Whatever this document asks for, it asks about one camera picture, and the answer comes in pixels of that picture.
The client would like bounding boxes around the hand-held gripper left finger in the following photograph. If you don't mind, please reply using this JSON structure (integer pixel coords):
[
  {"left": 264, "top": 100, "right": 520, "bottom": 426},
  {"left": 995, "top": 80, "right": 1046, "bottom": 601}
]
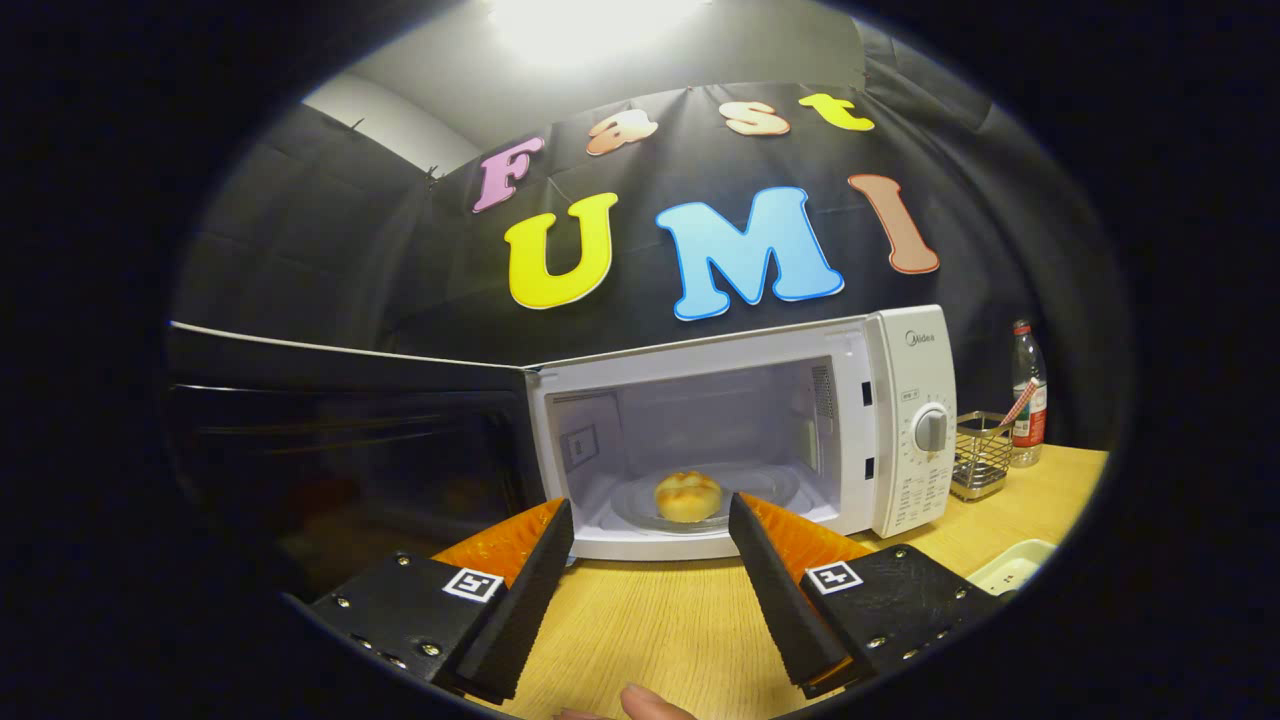
[{"left": 305, "top": 497, "right": 576, "bottom": 703}]

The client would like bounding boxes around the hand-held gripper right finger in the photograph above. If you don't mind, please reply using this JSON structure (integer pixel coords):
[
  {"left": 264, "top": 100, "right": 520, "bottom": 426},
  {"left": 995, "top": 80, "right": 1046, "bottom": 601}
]
[{"left": 727, "top": 492, "right": 1001, "bottom": 701}]

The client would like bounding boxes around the golden round bread bun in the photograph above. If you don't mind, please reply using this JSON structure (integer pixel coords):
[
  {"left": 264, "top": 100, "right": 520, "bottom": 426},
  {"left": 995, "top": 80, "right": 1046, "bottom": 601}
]
[{"left": 654, "top": 470, "right": 723, "bottom": 524}]

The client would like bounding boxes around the white microwave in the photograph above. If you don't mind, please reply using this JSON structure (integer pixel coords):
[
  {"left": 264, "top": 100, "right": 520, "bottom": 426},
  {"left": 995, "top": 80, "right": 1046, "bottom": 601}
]
[{"left": 165, "top": 304, "right": 959, "bottom": 601}]

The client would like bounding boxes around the glass microwave turntable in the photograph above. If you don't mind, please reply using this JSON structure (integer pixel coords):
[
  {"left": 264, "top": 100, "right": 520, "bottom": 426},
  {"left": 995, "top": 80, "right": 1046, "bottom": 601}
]
[{"left": 610, "top": 463, "right": 801, "bottom": 536}]

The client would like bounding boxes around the white square plate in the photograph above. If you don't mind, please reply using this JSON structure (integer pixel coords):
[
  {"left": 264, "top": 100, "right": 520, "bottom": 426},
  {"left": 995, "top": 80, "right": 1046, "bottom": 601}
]
[{"left": 965, "top": 538, "right": 1059, "bottom": 599}]

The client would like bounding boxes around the clear plastic water bottle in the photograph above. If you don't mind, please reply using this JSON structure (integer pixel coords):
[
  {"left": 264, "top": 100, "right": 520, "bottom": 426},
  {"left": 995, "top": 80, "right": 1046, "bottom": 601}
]
[{"left": 1010, "top": 320, "right": 1049, "bottom": 469}]

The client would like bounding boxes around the red checked straw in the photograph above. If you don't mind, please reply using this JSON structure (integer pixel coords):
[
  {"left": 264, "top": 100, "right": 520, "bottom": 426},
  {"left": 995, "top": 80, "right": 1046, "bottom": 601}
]
[{"left": 1000, "top": 378, "right": 1041, "bottom": 429}]

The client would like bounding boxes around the bright ceiling light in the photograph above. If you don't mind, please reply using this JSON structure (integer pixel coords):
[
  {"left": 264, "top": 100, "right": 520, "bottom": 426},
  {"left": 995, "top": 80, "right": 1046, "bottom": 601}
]
[{"left": 490, "top": 0, "right": 711, "bottom": 66}]

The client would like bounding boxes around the metal wire utensil holder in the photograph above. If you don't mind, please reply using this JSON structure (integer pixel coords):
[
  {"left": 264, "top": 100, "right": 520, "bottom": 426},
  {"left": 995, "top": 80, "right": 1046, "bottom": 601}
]
[{"left": 948, "top": 411, "right": 1016, "bottom": 502}]

